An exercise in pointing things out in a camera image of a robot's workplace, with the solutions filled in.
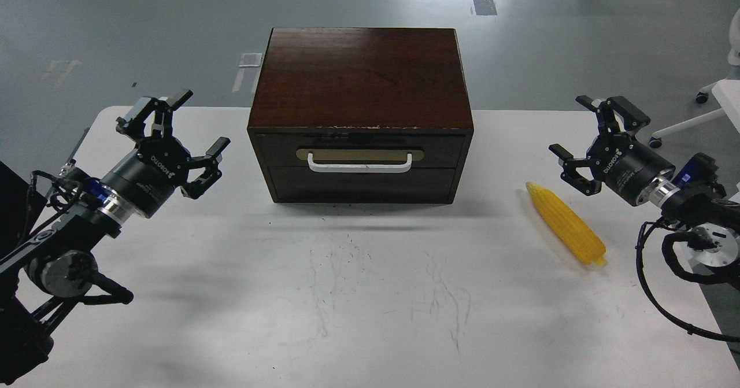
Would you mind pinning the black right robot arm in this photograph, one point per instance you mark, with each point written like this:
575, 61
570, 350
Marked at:
701, 244

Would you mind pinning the dark wooden drawer cabinet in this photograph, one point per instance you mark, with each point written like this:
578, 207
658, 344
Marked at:
340, 81

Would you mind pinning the yellow corn cob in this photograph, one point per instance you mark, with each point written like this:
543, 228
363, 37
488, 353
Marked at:
577, 236

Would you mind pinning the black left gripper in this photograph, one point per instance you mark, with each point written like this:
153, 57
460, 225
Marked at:
148, 175

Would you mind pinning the wooden drawer with white handle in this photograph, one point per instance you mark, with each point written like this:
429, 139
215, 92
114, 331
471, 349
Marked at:
292, 150

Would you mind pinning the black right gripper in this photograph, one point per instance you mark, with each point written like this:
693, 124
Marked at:
624, 164

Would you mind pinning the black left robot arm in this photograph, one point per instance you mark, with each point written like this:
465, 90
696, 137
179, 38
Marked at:
50, 268

